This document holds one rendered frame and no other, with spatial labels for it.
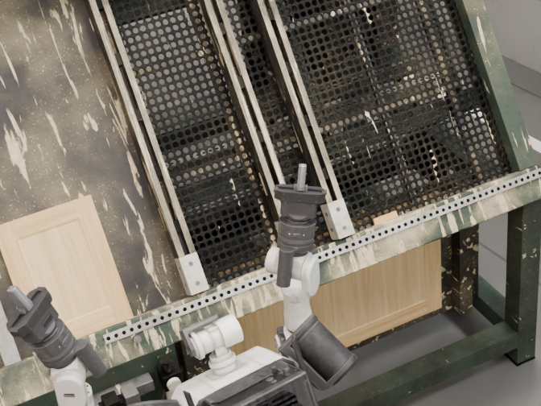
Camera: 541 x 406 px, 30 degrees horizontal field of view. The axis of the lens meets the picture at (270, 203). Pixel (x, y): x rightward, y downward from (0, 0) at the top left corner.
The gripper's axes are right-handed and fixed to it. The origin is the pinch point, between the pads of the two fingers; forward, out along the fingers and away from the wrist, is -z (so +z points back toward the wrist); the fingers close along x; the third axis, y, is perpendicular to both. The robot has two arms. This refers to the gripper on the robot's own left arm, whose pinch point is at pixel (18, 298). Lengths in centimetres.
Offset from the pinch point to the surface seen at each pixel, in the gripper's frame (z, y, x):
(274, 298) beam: 94, -16, 85
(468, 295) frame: 168, 11, 155
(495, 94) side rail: 90, 36, 181
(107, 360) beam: 78, -51, 43
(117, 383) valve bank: 87, -51, 41
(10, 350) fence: 60, -70, 30
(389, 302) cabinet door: 150, -10, 134
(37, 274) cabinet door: 50, -68, 52
